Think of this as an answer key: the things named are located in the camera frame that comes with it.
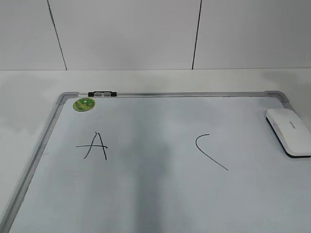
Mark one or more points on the round green magnet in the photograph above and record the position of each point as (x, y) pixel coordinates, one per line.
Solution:
(84, 104)

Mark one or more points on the black board hanging clip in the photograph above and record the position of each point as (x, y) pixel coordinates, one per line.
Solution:
(102, 94)

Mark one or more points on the white whiteboard with aluminium frame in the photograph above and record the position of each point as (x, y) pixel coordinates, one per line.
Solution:
(163, 163)

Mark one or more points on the white whiteboard eraser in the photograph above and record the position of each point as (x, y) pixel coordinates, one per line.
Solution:
(291, 132)

